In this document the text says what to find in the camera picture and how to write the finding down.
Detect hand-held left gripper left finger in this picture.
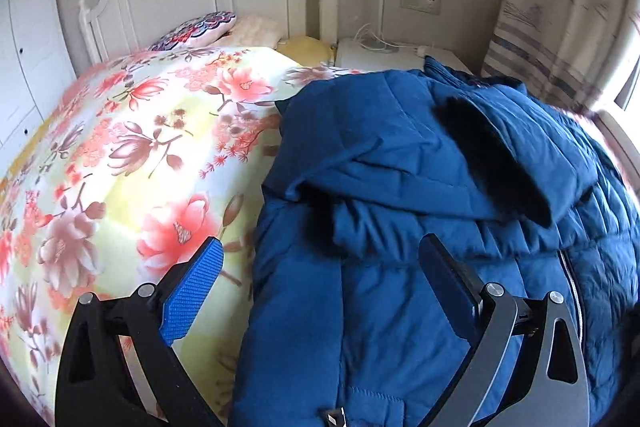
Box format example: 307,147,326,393
55,237,225,427

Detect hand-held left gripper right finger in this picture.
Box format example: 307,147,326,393
418,234,591,427

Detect blue padded hooded jacket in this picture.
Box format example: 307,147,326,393
227,55,640,427

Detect floral quilt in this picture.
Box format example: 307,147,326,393
0,47,373,427

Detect white nightstand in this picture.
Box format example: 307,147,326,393
334,38,473,74

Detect patterned decorative pillow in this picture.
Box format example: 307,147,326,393
148,11,237,52

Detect yellow pillow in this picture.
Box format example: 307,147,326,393
276,36,335,68

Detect cream pillow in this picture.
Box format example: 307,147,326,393
219,15,282,50

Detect window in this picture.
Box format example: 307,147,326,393
614,19,640,110

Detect white wardrobe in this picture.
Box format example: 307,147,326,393
0,0,76,160

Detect printed curtain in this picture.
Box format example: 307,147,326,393
480,0,634,112

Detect white cable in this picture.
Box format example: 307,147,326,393
353,24,426,56

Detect wall power socket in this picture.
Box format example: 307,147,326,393
401,0,442,14

